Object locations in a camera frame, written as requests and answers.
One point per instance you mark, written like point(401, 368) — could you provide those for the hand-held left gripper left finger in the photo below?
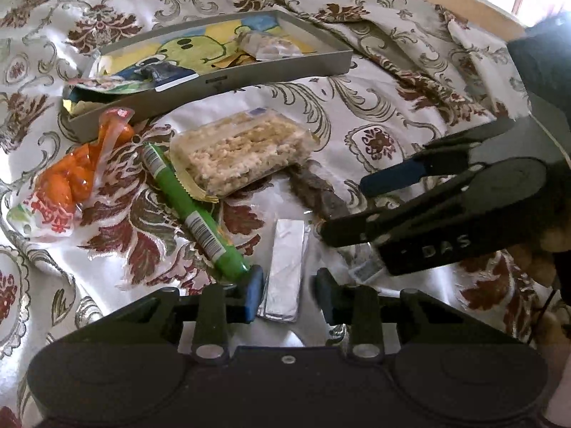
point(255, 287)

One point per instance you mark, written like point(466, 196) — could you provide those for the silver foil snack packet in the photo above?
point(285, 267)

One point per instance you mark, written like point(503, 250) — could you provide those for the dark brown jerky snack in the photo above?
point(316, 191)

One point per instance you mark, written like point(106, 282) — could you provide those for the floral printed blanket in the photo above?
point(401, 80)

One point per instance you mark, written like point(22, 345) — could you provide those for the grey tray with cartoon picture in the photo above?
point(267, 78)

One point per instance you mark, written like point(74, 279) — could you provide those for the orange snack bag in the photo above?
point(71, 178)

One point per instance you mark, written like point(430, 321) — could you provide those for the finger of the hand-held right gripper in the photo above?
point(379, 227)
point(392, 178)

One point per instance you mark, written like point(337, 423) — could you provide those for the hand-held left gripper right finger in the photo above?
point(324, 292)

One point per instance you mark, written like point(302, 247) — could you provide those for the dark blue snack packet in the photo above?
point(171, 73)

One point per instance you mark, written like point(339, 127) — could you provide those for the rice crisp snack packet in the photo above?
point(236, 151)
point(272, 47)

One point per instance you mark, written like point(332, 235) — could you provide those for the small grey printed packet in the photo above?
point(366, 269)

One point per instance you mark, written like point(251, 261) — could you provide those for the green snack tube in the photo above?
point(187, 205)

